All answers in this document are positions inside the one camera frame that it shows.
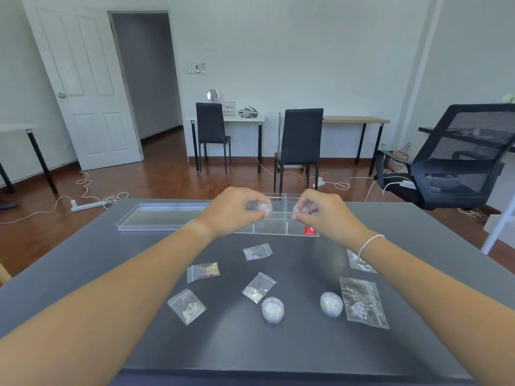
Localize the white string bracelet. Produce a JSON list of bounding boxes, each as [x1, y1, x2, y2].
[[358, 234, 386, 262]]

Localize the white panel door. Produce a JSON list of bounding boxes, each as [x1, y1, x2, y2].
[[21, 3, 144, 172]]

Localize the large clear zip bag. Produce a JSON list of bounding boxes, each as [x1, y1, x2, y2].
[[339, 276, 390, 330]]

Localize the black dining chair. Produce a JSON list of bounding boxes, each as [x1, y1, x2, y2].
[[196, 102, 232, 174], [274, 108, 325, 192]]

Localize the black mesh office chair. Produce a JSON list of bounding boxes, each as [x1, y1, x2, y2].
[[373, 103, 515, 212]]

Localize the long white power strip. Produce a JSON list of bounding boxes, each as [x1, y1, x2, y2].
[[71, 199, 107, 213]]

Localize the person's left forearm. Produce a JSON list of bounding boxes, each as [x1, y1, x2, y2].
[[0, 218, 220, 386]]

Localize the clear acrylic flat lid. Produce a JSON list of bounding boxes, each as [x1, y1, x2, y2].
[[116, 203, 212, 232]]

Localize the white floor cable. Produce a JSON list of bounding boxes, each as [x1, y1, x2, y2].
[[324, 169, 393, 202], [0, 170, 130, 225]]

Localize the pink patterned bag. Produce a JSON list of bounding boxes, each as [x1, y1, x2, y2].
[[387, 142, 413, 172]]

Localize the white desk with black legs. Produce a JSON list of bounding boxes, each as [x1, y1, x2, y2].
[[188, 113, 266, 174]]

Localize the clear acrylic compartment box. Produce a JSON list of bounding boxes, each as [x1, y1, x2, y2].
[[233, 193, 321, 238]]

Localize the white table leg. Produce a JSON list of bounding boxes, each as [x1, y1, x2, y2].
[[480, 204, 515, 256]]

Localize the wooden desk with black legs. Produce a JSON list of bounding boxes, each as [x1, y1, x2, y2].
[[322, 116, 391, 176]]

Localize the person's left hand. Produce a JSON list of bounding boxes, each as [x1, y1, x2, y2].
[[197, 186, 274, 239]]

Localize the tangled white cables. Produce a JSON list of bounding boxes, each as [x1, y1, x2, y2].
[[456, 207, 490, 228]]

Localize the person's right hand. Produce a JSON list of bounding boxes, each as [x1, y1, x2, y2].
[[291, 189, 373, 252]]

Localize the small clear zip bag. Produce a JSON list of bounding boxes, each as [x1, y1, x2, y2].
[[241, 272, 278, 305], [167, 288, 207, 326], [242, 243, 274, 262], [187, 262, 220, 284], [346, 248, 379, 274]]

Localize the person's right forearm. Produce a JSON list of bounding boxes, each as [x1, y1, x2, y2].
[[347, 233, 515, 386]]

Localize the white table with black legs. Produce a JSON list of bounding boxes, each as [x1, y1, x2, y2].
[[0, 123, 60, 196]]

